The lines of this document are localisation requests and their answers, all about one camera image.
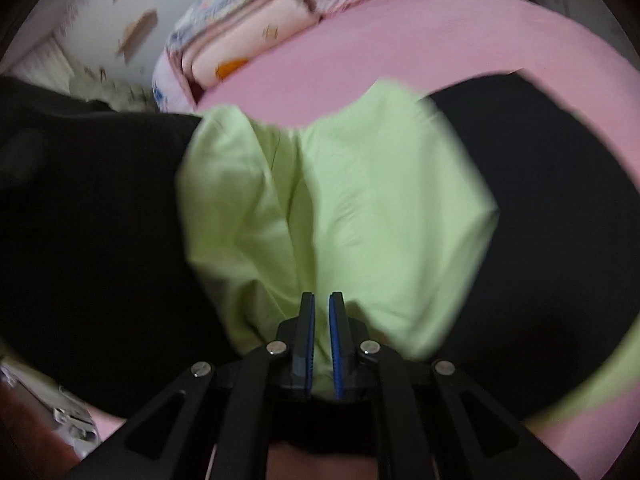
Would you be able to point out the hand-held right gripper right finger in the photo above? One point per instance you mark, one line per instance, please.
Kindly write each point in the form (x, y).
(336, 345)

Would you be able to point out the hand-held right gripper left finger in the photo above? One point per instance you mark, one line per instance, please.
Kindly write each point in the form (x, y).
(309, 345)

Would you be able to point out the green and black hooded jacket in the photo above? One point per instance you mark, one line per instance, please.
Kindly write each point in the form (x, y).
(350, 200)

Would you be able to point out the white cartoon print pillow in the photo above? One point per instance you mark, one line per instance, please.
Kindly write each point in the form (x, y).
(167, 80)

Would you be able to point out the pink bed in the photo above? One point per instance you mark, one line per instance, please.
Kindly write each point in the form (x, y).
(400, 45)

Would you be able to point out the folded pink quilt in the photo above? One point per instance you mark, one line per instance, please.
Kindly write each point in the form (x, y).
(235, 45)

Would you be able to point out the olive puffer jacket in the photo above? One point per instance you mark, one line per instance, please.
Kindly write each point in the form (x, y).
(115, 90)

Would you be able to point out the wooden wall shelf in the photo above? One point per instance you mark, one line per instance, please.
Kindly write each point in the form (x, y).
(136, 32)

